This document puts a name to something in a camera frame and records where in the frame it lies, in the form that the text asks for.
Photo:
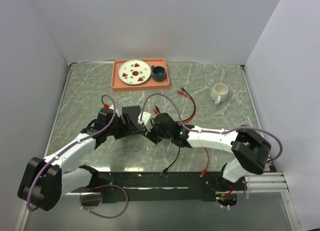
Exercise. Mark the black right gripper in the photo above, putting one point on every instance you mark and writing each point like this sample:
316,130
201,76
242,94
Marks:
150,135

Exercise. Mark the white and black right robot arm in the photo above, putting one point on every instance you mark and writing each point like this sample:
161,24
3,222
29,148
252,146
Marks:
249,148

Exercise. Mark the black network switch box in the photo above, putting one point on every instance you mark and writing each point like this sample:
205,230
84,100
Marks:
130,116

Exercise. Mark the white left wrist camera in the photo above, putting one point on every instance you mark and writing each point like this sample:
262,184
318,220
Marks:
108,109

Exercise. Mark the dark blue mug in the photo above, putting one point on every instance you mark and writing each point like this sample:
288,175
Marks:
158,73

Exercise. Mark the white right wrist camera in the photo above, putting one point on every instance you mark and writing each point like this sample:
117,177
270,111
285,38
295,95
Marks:
144,120

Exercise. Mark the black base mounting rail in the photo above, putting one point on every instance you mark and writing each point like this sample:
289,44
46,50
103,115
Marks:
155,186

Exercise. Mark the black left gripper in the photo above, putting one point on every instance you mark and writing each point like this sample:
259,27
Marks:
125,129

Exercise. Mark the white ceramic mug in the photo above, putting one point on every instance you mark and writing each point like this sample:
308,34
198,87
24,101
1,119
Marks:
219,93

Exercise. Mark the white strawberry pattern plate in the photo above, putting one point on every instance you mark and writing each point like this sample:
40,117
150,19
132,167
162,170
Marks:
134,72

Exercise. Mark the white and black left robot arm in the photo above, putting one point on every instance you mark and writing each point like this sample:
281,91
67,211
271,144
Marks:
46,179

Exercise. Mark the salmon pink tray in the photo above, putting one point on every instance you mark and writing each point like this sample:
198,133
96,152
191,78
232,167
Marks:
118,86

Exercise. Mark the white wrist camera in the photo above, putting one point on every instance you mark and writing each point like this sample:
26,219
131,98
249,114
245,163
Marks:
108,109
144,120

